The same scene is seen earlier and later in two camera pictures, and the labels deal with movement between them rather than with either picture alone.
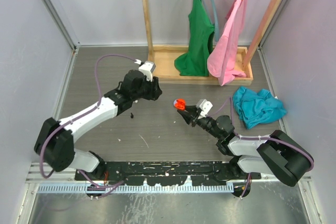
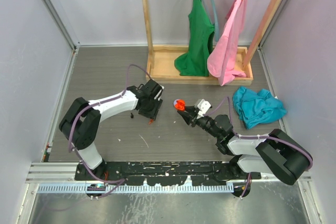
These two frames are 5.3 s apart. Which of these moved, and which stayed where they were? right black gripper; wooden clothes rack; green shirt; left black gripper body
Moved: left black gripper body
Stayed: green shirt; wooden clothes rack; right black gripper
